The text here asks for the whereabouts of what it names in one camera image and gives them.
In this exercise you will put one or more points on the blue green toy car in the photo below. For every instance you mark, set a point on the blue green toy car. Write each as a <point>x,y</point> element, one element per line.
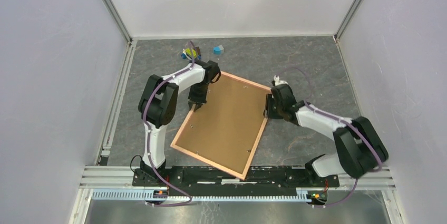
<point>187,53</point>

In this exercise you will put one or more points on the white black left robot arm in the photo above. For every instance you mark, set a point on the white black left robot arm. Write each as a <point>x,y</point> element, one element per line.
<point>158,105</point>

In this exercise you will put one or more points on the brown cardboard backing board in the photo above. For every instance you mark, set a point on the brown cardboard backing board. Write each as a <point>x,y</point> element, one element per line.
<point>223,121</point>

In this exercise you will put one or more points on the blue grey toy block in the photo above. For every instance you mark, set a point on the blue grey toy block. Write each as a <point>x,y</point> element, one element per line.
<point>218,50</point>

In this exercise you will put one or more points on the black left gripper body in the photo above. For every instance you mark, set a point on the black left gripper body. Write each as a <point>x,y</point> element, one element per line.
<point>197,93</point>

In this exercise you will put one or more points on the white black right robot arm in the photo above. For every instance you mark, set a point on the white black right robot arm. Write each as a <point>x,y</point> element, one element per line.
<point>359,149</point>

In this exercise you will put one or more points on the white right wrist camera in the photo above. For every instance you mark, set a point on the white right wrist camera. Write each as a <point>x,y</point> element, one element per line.
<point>278,81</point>

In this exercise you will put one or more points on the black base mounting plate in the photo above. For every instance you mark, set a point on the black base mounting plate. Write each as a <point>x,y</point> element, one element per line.
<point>201,181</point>

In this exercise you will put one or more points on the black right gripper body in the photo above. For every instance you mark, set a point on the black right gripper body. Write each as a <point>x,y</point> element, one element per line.
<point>273,109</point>

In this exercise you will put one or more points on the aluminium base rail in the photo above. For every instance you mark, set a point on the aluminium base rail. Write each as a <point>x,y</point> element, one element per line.
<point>115,183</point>

